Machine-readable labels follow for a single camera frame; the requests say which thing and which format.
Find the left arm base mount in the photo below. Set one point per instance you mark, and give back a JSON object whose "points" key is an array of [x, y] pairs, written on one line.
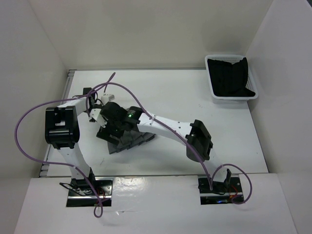
{"points": [[83, 196]]}

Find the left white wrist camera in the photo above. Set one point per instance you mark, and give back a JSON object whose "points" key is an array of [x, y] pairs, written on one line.
{"points": [[105, 98]]}

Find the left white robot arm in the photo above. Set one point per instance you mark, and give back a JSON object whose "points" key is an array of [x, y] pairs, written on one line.
{"points": [[62, 132]]}

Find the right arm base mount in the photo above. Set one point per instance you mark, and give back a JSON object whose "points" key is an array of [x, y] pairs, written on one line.
{"points": [[220, 194]]}

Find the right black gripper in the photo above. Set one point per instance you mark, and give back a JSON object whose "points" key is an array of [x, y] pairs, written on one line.
{"points": [[104, 133]]}

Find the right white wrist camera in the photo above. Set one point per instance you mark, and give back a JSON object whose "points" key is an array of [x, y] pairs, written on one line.
{"points": [[95, 116]]}

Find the black skirt in basket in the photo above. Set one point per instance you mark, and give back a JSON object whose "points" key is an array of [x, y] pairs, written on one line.
{"points": [[229, 79]]}

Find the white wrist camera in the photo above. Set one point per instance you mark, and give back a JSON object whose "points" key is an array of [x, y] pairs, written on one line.
{"points": [[105, 98], [95, 116]]}

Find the white plastic laundry basket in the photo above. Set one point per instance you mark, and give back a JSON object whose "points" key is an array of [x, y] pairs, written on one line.
{"points": [[231, 59]]}

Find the grey pleated skirt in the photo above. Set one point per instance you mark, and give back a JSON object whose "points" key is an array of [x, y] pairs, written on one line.
{"points": [[133, 137]]}

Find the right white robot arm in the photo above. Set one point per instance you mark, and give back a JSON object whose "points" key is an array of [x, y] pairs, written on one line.
{"points": [[193, 135]]}

